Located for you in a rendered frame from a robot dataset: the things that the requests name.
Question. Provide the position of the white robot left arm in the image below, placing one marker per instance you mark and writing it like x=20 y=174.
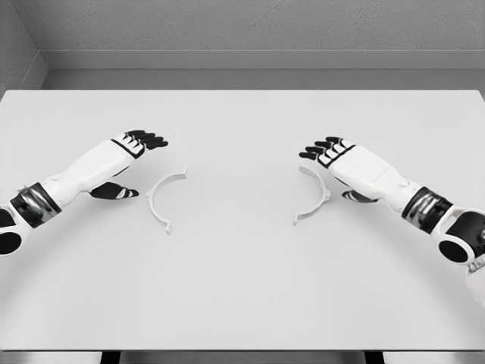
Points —
x=45 y=193

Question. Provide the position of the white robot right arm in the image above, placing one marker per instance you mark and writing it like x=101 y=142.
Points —
x=428 y=206

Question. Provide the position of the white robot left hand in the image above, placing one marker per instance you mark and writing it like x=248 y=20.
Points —
x=113 y=155

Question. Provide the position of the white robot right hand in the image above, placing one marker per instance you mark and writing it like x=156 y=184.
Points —
x=360 y=168

